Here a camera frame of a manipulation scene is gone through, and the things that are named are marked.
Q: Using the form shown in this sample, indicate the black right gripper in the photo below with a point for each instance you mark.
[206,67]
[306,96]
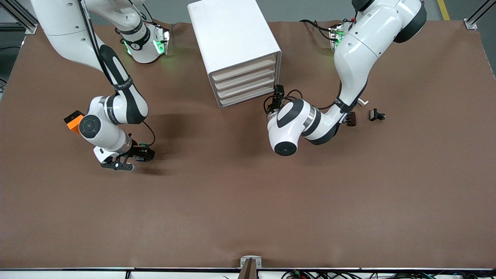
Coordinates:
[136,150]

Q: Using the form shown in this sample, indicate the brown table mat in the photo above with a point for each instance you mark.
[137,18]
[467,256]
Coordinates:
[248,201]

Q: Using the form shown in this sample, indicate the metal table edge bracket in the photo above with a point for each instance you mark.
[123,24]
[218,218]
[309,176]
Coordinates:
[250,265]

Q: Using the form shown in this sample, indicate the brown cylindrical capacitor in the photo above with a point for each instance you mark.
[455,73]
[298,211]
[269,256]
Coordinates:
[351,119]

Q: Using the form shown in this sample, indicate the aluminium frame post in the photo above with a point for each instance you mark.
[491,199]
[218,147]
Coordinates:
[21,17]
[478,15]

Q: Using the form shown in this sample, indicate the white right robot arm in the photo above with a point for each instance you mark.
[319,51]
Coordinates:
[100,135]

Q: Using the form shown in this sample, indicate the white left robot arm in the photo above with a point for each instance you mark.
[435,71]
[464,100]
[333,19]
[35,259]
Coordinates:
[356,50]

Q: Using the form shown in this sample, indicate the orange and black button box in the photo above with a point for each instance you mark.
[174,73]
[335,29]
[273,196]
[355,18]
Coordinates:
[73,123]

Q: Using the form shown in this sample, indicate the white curved pipe clamp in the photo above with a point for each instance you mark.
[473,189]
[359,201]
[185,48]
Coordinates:
[362,102]

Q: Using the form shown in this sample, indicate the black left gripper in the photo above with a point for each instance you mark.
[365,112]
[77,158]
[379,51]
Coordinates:
[274,105]

